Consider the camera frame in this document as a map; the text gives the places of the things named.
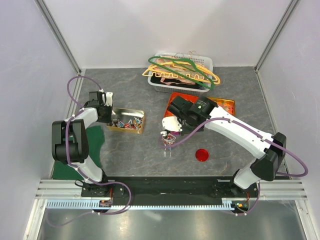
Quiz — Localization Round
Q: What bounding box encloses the green clothes hanger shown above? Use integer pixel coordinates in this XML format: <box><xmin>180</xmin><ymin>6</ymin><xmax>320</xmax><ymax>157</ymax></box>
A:
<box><xmin>147</xmin><ymin>56</ymin><xmax>216</xmax><ymax>90</ymax></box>

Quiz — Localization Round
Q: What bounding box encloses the orange clothes hanger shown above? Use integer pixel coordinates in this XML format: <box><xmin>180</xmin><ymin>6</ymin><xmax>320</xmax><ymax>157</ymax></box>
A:
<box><xmin>141</xmin><ymin>63</ymin><xmax>213</xmax><ymax>85</ymax></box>

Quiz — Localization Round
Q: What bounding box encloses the white plastic basket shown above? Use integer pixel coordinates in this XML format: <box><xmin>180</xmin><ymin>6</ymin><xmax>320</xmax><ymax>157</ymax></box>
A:
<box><xmin>142</xmin><ymin>52</ymin><xmax>221</xmax><ymax>96</ymax></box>

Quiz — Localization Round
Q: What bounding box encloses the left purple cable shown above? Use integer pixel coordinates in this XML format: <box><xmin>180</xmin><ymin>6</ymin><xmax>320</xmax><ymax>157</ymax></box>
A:
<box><xmin>44</xmin><ymin>75</ymin><xmax>132</xmax><ymax>227</ymax></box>

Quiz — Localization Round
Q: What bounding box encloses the purple cable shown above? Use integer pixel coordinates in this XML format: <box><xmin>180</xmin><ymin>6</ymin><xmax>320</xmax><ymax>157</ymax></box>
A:
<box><xmin>158</xmin><ymin>117</ymin><xmax>309</xmax><ymax>217</ymax></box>
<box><xmin>44</xmin><ymin>75</ymin><xmax>132</xmax><ymax>227</ymax></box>

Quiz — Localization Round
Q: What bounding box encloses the green cloth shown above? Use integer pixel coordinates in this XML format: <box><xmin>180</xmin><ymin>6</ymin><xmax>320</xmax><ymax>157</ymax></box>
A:
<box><xmin>52</xmin><ymin>125</ymin><xmax>105</xmax><ymax>180</ymax></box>

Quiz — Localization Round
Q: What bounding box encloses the yellow clothes hanger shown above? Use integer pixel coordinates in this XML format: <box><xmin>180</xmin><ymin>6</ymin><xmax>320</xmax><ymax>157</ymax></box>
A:
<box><xmin>147</xmin><ymin>59</ymin><xmax>221</xmax><ymax>85</ymax></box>

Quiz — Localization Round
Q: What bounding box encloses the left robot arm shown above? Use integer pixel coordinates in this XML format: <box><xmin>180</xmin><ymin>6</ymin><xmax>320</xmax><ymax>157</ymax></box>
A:
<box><xmin>51</xmin><ymin>89</ymin><xmax>114</xmax><ymax>198</ymax></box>

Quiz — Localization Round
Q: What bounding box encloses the orange tray of lollipops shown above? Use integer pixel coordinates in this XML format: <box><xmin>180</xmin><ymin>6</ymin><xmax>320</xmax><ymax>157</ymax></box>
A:
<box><xmin>164</xmin><ymin>92</ymin><xmax>199</xmax><ymax>117</ymax></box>

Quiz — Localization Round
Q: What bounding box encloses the black garment in basket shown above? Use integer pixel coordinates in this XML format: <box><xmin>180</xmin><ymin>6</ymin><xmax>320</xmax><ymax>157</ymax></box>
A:
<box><xmin>150</xmin><ymin>76</ymin><xmax>206</xmax><ymax>90</ymax></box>

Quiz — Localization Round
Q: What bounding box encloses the red jar lid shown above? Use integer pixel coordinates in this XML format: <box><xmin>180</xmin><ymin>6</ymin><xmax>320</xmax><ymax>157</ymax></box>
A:
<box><xmin>195</xmin><ymin>148</ymin><xmax>209</xmax><ymax>162</ymax></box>

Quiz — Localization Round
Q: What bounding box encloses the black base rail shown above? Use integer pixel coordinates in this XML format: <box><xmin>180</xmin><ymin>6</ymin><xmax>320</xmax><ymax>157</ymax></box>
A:
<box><xmin>81</xmin><ymin>176</ymin><xmax>258</xmax><ymax>199</ymax></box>

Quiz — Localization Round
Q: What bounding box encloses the clear glass jar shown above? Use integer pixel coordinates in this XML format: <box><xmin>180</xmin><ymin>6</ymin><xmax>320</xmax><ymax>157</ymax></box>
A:
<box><xmin>160</xmin><ymin>131</ymin><xmax>176</xmax><ymax>158</ymax></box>

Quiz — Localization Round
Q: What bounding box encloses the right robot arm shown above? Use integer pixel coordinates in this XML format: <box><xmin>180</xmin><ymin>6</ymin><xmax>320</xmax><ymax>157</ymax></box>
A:
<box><xmin>162</xmin><ymin>96</ymin><xmax>287</xmax><ymax>197</ymax></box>

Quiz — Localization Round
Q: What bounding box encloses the floral pink cloth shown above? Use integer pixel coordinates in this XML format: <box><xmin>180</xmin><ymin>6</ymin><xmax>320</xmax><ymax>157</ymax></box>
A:
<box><xmin>154</xmin><ymin>57</ymin><xmax>208</xmax><ymax>86</ymax></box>

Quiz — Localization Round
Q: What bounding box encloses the grey cable duct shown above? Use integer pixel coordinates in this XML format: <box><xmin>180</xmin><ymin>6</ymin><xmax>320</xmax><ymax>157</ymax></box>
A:
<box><xmin>46</xmin><ymin>198</ymin><xmax>236</xmax><ymax>211</ymax></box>

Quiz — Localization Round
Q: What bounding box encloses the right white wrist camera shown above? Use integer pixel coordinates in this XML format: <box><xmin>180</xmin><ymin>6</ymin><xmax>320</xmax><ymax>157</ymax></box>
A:
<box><xmin>160</xmin><ymin>115</ymin><xmax>183</xmax><ymax>137</ymax></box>

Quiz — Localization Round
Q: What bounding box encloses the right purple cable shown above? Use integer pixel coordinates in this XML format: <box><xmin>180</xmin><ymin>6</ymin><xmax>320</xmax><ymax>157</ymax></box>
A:
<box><xmin>158</xmin><ymin>117</ymin><xmax>309</xmax><ymax>217</ymax></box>

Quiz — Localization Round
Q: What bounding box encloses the gold tin of candies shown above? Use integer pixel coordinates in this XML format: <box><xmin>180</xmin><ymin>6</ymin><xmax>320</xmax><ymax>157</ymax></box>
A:
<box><xmin>106</xmin><ymin>107</ymin><xmax>145</xmax><ymax>134</ymax></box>

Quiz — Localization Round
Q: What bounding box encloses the gold tin of gummies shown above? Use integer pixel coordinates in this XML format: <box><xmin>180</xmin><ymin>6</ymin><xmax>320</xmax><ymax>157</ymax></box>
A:
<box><xmin>209</xmin><ymin>97</ymin><xmax>236</xmax><ymax>116</ymax></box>

